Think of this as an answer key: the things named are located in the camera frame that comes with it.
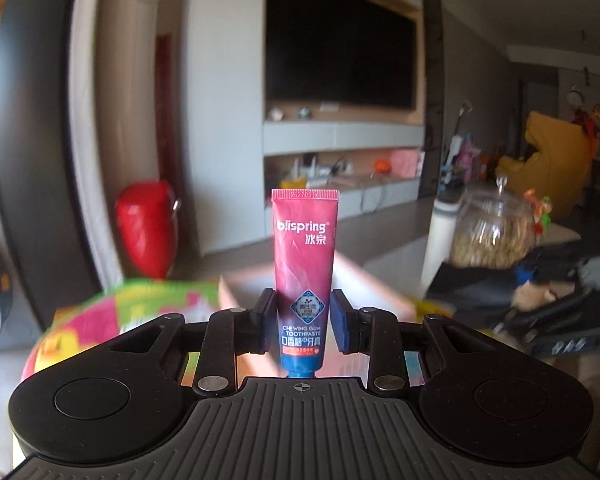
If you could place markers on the black television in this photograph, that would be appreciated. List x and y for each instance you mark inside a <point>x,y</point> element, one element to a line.
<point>346,51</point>

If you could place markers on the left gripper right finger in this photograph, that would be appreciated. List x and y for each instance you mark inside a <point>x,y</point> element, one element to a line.
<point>376,333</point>

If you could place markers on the white thermos bottle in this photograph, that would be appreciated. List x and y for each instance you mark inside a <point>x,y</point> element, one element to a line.
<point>440,235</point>

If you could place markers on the red pedal bin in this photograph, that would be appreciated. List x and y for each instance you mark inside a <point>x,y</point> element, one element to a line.
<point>147,216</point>

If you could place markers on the pink blue toothpaste tube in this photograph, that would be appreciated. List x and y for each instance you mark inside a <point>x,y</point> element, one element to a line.
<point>304,230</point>

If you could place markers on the yellow toy on shelf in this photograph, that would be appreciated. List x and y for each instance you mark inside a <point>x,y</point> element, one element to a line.
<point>293,184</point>

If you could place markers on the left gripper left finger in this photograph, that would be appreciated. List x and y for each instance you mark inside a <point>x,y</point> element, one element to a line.
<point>228,334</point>

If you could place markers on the glass jar of nuts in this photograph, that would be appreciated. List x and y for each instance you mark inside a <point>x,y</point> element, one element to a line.
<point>495,228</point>

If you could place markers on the colourful cartoon play mat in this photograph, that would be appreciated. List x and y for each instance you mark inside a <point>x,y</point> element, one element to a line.
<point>76,329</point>

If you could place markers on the yellow plush toy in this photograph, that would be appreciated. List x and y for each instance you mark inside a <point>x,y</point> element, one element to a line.
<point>559,168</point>

